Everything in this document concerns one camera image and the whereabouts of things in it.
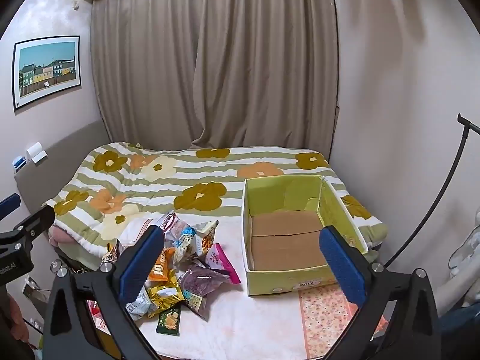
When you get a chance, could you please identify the pile of snack packets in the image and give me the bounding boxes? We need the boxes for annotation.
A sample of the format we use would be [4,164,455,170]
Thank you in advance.
[99,212,242,336]

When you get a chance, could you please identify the white pink patterned sheet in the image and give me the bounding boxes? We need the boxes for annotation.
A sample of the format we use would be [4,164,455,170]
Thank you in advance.
[86,210,376,360]

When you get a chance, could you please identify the floral striped blanket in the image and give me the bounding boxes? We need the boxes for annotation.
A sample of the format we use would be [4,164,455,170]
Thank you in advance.
[43,142,389,259]

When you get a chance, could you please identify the beige curtain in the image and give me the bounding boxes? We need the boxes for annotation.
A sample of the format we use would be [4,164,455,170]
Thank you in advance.
[90,0,340,151]

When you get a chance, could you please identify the green cardboard box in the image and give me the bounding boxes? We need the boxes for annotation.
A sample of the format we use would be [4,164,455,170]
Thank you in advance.
[242,174,370,297]

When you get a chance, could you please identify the blue denim cloth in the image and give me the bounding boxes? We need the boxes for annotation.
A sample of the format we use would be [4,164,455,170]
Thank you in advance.
[437,300,480,346]

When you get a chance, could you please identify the person's left hand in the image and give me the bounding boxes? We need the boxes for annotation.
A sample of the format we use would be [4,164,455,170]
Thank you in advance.
[0,294,30,344]

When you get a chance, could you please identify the thin black stand pole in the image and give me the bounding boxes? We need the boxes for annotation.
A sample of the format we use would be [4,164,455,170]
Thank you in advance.
[384,113,480,267]

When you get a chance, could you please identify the framed wall poster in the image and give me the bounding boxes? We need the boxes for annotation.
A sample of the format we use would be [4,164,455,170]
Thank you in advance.
[12,36,82,112]

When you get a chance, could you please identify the white red snack bag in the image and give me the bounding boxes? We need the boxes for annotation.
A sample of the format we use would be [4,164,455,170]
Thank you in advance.
[159,212,192,242]

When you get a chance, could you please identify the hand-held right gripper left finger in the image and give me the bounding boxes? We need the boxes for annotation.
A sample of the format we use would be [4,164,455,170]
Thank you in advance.
[42,225,166,360]

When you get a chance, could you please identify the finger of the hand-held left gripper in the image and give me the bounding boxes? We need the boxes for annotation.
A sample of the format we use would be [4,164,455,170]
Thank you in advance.
[14,206,56,249]
[0,194,21,219]

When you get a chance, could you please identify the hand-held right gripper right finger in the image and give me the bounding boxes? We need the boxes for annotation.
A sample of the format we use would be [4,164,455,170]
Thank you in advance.
[318,226,441,360]

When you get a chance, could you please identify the metal bracket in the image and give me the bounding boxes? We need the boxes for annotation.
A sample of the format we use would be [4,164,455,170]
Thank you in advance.
[22,275,49,302]

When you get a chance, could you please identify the pink pillow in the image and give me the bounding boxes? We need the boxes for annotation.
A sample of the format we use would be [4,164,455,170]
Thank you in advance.
[49,225,91,249]

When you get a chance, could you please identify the pink floral cloth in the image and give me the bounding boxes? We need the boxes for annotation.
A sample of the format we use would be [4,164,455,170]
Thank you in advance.
[298,289,387,349]

